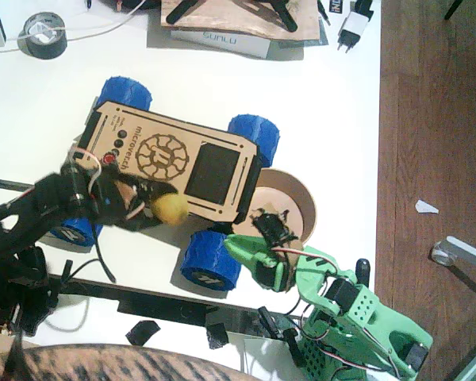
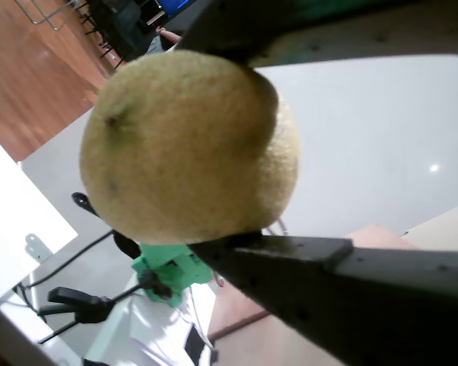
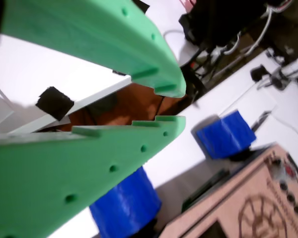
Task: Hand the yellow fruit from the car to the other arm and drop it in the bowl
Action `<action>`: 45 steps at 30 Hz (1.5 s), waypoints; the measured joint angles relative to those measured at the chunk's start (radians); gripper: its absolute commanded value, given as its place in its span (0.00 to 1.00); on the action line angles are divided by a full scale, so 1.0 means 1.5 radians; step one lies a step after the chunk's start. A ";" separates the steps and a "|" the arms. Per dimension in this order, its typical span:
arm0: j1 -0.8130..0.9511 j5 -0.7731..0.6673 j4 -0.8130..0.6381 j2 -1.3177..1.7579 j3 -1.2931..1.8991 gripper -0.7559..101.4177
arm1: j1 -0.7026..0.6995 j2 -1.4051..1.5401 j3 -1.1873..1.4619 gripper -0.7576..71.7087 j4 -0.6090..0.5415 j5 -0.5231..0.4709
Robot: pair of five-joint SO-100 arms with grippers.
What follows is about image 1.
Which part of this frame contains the green perforated arm base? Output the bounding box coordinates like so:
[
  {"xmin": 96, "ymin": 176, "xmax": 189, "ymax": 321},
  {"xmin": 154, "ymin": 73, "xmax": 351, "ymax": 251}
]
[{"xmin": 297, "ymin": 317, "xmax": 366, "ymax": 381}]

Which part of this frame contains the round wooden bowl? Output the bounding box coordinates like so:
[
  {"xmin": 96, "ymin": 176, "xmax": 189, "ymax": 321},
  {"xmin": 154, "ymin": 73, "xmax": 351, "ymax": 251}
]
[{"xmin": 232, "ymin": 168, "xmax": 317, "ymax": 251}]

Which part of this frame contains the blue rover wheel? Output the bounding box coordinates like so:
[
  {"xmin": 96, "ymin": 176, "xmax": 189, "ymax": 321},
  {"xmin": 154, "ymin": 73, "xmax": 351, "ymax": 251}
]
[
  {"xmin": 49, "ymin": 216, "xmax": 104, "ymax": 247},
  {"xmin": 98, "ymin": 75, "xmax": 152, "ymax": 112},
  {"xmin": 226, "ymin": 114, "xmax": 281, "ymax": 168},
  {"xmin": 180, "ymin": 229, "xmax": 243, "ymax": 293}
]

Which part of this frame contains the wooden microrover chassis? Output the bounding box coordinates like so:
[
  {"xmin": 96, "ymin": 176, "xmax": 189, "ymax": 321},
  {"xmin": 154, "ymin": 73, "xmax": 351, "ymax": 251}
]
[{"xmin": 73, "ymin": 101, "xmax": 263, "ymax": 223}]

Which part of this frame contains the crumpled dark tape piece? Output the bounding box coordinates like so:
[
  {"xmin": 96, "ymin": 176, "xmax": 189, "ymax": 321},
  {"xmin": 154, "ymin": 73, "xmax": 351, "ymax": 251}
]
[{"xmin": 204, "ymin": 321, "xmax": 229, "ymax": 350}]

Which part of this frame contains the black flat bar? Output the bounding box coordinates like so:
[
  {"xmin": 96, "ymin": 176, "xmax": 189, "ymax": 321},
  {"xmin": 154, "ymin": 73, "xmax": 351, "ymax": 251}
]
[{"xmin": 39, "ymin": 273, "xmax": 314, "ymax": 338}]

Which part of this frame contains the thin black strip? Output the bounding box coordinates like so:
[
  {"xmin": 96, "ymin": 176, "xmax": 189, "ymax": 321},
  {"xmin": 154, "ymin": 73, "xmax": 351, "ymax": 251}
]
[{"xmin": 0, "ymin": 176, "xmax": 36, "ymax": 191}]

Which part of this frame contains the black tape piece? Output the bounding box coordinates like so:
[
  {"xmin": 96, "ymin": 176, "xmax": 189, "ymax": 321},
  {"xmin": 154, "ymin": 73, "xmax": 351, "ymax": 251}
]
[{"xmin": 125, "ymin": 319, "xmax": 161, "ymax": 346}]

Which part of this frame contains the brown striped fuzzy object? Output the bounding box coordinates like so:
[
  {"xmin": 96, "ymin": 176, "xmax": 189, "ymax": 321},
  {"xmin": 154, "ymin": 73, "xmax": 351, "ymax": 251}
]
[{"xmin": 0, "ymin": 343, "xmax": 263, "ymax": 381}]

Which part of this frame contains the white paper scrap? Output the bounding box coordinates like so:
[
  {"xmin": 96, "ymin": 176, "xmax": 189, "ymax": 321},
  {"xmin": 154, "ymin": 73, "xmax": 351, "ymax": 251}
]
[{"xmin": 415, "ymin": 199, "xmax": 440, "ymax": 216}]

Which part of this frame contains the black tape roll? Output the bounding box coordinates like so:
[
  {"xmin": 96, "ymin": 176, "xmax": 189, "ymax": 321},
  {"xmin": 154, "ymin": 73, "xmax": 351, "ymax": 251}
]
[{"xmin": 18, "ymin": 11, "xmax": 68, "ymax": 60}]

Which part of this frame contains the white SUNLU box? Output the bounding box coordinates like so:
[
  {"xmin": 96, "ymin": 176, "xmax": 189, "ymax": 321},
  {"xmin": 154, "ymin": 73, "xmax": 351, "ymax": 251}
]
[{"xmin": 170, "ymin": 29, "xmax": 271, "ymax": 60}]

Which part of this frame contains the black tripod leg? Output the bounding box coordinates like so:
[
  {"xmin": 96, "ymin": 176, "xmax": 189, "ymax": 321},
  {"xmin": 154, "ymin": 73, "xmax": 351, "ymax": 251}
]
[
  {"xmin": 166, "ymin": 0, "xmax": 202, "ymax": 25},
  {"xmin": 267, "ymin": 0, "xmax": 298, "ymax": 33}
]

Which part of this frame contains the grey metal furniture leg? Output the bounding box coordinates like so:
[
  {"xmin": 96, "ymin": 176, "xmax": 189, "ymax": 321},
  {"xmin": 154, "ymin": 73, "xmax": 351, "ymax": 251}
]
[{"xmin": 431, "ymin": 236, "xmax": 476, "ymax": 275}]

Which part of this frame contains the brown wooden board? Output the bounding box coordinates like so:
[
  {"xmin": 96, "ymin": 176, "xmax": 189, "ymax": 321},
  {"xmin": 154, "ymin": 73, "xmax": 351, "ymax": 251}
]
[{"xmin": 160, "ymin": 0, "xmax": 321, "ymax": 43}]

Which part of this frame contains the white black power adapter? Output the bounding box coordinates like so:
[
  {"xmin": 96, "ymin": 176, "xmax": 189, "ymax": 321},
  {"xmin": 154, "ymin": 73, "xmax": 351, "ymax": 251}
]
[{"xmin": 336, "ymin": 0, "xmax": 376, "ymax": 55}]

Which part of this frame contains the black pen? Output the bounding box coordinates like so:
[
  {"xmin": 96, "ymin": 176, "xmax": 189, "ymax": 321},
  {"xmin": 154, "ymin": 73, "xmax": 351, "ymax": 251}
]
[{"xmin": 316, "ymin": 0, "xmax": 331, "ymax": 27}]

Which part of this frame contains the black floor object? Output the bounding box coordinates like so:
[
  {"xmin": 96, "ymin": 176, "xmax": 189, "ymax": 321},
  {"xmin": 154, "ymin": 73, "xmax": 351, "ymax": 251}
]
[{"xmin": 443, "ymin": 0, "xmax": 466, "ymax": 21}]

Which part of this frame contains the black thin cable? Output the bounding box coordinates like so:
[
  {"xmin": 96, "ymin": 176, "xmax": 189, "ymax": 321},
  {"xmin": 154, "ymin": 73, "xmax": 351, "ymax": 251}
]
[{"xmin": 65, "ymin": 225, "xmax": 118, "ymax": 283}]

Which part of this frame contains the white cable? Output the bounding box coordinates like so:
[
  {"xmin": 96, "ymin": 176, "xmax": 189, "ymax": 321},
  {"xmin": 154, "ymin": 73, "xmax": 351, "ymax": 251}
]
[{"xmin": 0, "ymin": 0, "xmax": 148, "ymax": 56}]

